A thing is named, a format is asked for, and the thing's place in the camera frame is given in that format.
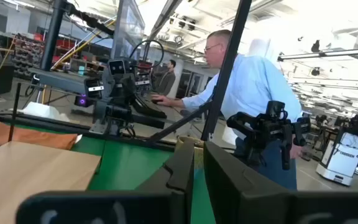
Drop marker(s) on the tan mug with brown interior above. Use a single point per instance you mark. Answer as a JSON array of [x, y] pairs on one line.
[[198, 152]]

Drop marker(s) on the white crumpled paper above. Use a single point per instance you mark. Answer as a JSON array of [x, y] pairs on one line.
[[42, 111]]

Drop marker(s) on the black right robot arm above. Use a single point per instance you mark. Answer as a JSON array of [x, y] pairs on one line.
[[110, 112]]

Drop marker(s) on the parts storage rack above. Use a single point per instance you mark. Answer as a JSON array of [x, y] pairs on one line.
[[26, 56]]

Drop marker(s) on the person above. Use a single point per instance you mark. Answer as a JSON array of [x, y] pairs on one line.
[[253, 84], [166, 81]]

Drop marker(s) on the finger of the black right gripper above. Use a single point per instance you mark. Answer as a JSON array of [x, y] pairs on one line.
[[148, 120], [148, 109]]

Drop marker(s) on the black round pole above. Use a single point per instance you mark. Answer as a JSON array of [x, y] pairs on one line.
[[52, 34]]

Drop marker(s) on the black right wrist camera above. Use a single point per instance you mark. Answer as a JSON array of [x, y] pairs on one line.
[[117, 67]]

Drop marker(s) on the black metal table frame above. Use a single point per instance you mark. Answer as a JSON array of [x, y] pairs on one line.
[[225, 68]]

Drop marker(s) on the white light bar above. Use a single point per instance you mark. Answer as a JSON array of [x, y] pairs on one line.
[[328, 54]]

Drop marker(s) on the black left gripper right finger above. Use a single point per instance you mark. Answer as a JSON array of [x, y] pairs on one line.
[[244, 202]]

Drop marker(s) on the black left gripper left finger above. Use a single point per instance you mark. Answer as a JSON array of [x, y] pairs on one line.
[[166, 205]]

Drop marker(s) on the translucent grey panel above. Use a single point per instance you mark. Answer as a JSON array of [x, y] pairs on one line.
[[129, 28]]

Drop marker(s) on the black background robot arm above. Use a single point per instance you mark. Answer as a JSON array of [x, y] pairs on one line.
[[269, 130]]

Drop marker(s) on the orange cloth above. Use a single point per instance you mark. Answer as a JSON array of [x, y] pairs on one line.
[[26, 135]]

